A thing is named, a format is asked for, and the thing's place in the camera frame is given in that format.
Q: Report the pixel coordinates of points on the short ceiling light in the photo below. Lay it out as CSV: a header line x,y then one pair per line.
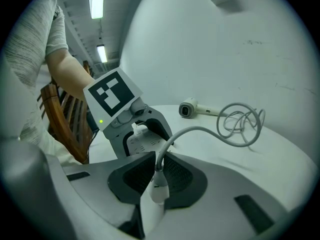
x,y
102,54

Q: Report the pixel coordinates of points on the white power strip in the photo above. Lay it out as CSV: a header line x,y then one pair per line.
x,y
147,144

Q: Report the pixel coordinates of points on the person's left forearm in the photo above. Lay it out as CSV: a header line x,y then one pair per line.
x,y
72,76

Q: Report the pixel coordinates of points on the white power plug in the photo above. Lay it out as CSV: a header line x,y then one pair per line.
x,y
160,189

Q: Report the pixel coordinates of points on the grey striped shirt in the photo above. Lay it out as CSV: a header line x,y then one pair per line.
x,y
27,46

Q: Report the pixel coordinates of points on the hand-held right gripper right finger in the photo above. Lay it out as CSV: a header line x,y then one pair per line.
x,y
215,209

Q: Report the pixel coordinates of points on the wooden chair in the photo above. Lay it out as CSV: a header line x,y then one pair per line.
x,y
62,124

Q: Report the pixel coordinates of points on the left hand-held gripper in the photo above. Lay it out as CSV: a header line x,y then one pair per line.
x,y
110,94

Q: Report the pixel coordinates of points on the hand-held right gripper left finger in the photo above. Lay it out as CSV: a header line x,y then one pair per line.
x,y
87,199

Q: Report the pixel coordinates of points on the white hair dryer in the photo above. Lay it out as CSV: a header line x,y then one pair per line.
x,y
192,108

